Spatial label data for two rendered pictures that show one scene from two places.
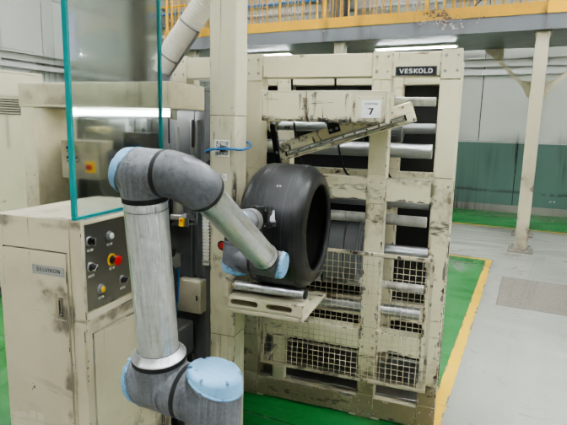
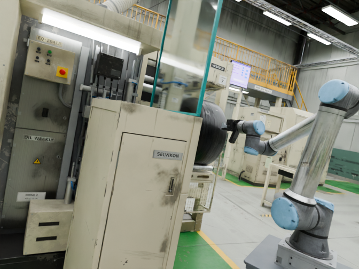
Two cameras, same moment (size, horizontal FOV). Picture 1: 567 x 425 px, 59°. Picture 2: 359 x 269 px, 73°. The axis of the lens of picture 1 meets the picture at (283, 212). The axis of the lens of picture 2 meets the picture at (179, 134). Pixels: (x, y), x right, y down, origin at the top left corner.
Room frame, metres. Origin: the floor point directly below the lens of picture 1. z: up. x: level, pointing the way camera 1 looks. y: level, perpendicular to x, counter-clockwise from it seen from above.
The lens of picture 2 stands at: (1.06, 1.66, 1.23)
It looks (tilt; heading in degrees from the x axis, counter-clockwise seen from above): 3 degrees down; 309
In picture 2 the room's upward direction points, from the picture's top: 11 degrees clockwise
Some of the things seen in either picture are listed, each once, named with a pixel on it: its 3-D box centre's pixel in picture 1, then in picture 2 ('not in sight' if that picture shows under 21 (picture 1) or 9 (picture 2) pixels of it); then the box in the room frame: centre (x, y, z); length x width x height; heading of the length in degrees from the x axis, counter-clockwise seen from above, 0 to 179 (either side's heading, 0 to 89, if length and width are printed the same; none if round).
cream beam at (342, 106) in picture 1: (327, 107); (196, 73); (2.49, -0.20, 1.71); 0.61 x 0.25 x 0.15; 70
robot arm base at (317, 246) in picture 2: not in sight; (310, 238); (1.24, 0.18, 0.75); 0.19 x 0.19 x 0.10
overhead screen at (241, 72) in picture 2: not in sight; (239, 74); (3.86, -3.66, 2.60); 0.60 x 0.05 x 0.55; 64
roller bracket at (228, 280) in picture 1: (244, 276); not in sight; (2.32, 0.18, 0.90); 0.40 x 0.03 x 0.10; 160
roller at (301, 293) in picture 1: (268, 289); (195, 166); (2.12, 0.06, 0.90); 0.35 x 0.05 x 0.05; 70
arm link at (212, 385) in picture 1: (211, 396); (314, 213); (1.24, 0.18, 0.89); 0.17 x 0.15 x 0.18; 65
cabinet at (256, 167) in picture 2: not in sight; (264, 160); (3.24, -4.86, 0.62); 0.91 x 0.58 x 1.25; 64
